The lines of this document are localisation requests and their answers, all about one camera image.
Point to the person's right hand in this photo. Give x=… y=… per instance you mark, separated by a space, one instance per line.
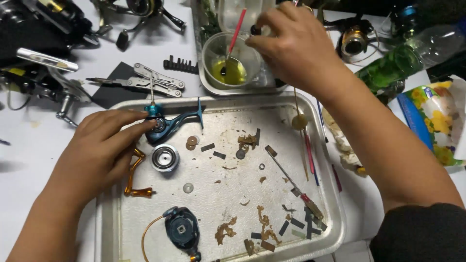
x=302 y=54

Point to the person's left hand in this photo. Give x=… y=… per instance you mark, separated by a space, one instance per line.
x=91 y=156

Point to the person's right fingers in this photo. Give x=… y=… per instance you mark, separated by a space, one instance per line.
x=265 y=42

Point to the person's left fingers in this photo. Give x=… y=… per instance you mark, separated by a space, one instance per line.
x=129 y=122

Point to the small black bottle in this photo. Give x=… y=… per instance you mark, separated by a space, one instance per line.
x=255 y=30

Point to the blue fishing reel body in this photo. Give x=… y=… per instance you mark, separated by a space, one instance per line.
x=171 y=125

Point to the red brush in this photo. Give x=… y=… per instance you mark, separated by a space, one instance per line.
x=236 y=34

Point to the black mat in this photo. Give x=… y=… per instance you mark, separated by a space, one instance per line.
x=109 y=92

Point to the clear cup with yellow oil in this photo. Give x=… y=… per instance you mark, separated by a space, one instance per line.
x=233 y=69

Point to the clear plastic container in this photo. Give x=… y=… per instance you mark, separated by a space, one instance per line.
x=233 y=14

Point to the silver folding multi-tool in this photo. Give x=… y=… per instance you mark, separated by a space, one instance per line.
x=153 y=82

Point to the silver reel spool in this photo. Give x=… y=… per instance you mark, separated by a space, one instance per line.
x=165 y=158

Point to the brown washers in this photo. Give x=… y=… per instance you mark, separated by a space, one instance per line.
x=191 y=142

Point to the small metal tray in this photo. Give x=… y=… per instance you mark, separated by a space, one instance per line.
x=207 y=87

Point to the black bit holder strip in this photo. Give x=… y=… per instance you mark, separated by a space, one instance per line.
x=182 y=66

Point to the bamboo stick with disc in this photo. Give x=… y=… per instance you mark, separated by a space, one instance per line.
x=299 y=122

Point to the gold and black fishing reel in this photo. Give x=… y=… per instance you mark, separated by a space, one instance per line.
x=354 y=40

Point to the silver flat washer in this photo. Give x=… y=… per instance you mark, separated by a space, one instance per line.
x=188 y=188

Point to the silver and black fishing reel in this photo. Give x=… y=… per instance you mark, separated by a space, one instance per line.
x=47 y=83

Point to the blue pen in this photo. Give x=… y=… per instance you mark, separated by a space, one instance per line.
x=321 y=118

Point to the dark round gear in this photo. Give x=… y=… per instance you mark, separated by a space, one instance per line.
x=240 y=154

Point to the blue reel rotor with bail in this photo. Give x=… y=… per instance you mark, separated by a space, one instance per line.
x=181 y=228

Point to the red thin stick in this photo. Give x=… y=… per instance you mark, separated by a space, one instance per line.
x=309 y=153

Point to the large metal tray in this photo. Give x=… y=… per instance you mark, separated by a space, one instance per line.
x=225 y=196

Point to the green plastic bottle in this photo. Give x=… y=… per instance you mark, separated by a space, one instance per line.
x=393 y=65

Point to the blue fishing reel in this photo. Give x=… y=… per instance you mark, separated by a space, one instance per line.
x=406 y=20

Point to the red pen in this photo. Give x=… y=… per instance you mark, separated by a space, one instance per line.
x=336 y=178

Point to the flower print tissue packet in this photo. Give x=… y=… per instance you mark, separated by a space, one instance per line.
x=433 y=116

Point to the scattered black tape strips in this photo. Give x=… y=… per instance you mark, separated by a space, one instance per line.
x=297 y=222

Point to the person's black sleeve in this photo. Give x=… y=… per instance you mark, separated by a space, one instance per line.
x=422 y=236

